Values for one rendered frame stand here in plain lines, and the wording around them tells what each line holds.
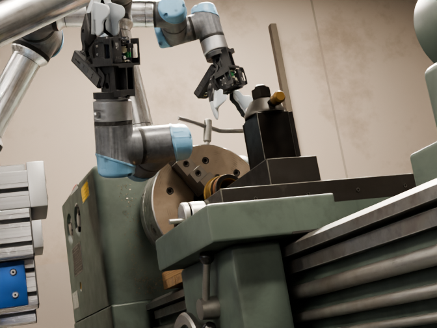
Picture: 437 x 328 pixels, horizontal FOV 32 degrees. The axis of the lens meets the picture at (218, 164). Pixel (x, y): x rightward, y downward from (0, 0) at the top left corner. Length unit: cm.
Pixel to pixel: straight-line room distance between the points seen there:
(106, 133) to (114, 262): 63
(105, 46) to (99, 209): 71
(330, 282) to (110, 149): 57
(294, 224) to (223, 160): 86
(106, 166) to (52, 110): 310
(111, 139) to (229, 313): 45
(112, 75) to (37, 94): 314
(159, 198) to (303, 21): 334
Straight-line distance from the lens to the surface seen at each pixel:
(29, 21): 153
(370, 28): 530
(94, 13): 149
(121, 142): 146
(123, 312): 201
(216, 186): 182
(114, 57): 144
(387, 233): 97
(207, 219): 112
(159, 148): 149
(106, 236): 203
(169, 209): 192
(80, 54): 156
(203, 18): 223
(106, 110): 146
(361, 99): 506
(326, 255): 111
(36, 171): 150
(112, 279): 202
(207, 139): 204
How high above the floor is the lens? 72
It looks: 13 degrees up
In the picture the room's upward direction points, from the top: 9 degrees counter-clockwise
